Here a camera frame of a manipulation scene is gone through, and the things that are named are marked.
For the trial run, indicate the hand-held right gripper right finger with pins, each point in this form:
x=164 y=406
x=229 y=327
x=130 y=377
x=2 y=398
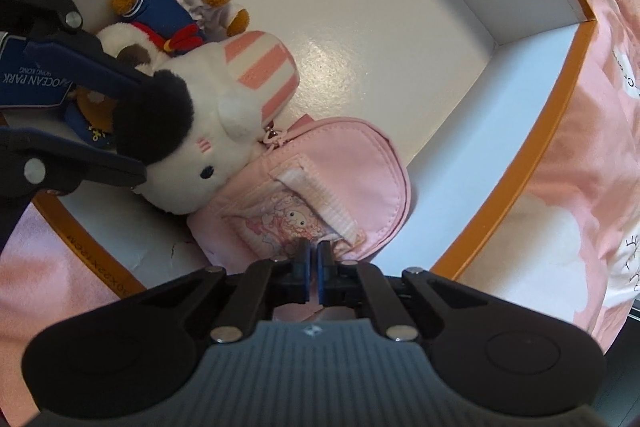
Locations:
x=325 y=267

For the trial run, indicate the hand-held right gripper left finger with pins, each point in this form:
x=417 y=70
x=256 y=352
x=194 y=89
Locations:
x=302 y=267

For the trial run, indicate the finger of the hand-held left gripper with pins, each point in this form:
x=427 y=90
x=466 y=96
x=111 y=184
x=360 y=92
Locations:
x=75 y=162
x=85 y=59

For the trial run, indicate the white and brown plush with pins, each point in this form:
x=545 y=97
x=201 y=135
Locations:
x=117 y=38

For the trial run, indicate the blue card box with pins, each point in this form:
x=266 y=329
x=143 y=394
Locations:
x=30 y=82

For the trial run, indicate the brown sailor bear plush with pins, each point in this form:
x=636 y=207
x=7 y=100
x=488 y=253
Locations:
x=150 y=7

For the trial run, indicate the pink zip pouch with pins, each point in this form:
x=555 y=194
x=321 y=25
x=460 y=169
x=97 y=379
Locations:
x=325 y=157

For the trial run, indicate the white plush with striped hat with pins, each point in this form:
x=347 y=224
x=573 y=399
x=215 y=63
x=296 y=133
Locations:
x=200 y=132

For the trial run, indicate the orange cardboard box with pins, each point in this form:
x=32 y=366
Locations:
x=400 y=32

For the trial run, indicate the pink printed blanket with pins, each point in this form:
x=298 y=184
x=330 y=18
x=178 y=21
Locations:
x=575 y=157

